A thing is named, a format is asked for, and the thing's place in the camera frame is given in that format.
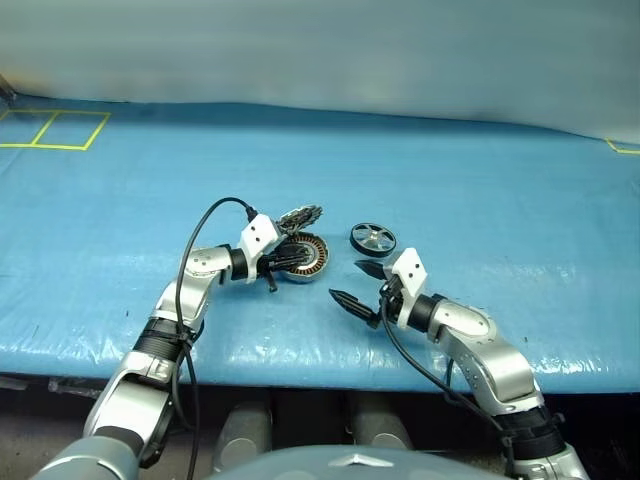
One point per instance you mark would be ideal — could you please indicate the black silver spoked rotor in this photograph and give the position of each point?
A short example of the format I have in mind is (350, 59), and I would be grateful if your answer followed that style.
(372, 240)

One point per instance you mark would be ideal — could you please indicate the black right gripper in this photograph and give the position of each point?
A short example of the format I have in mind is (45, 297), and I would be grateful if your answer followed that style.
(392, 297)

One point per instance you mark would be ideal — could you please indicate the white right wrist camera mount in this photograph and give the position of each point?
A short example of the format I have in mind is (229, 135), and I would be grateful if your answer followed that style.
(412, 270)

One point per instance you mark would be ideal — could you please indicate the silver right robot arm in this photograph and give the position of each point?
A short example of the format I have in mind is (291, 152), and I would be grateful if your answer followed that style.
(480, 345)

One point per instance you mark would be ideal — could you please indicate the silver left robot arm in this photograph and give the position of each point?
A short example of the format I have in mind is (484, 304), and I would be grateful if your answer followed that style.
(192, 295)

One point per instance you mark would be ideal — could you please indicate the grey rounded shape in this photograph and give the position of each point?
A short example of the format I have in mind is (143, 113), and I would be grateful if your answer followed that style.
(380, 425)
(245, 435)

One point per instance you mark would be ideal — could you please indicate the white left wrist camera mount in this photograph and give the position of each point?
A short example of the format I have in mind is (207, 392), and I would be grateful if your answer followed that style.
(257, 235)

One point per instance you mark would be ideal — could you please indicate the grey round motor housing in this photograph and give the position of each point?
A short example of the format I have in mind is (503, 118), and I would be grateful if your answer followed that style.
(312, 260)

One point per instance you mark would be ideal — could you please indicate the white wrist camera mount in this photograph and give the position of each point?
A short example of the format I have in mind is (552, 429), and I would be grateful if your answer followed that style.
(412, 270)
(257, 235)

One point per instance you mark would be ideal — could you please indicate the blue plastic table cover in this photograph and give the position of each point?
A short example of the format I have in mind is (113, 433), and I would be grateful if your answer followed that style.
(450, 175)

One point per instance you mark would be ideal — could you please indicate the grey robot torso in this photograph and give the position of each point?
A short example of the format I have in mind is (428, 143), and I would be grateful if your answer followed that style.
(350, 467)

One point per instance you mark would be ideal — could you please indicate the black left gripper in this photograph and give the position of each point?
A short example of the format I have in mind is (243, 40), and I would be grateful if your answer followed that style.
(270, 264)

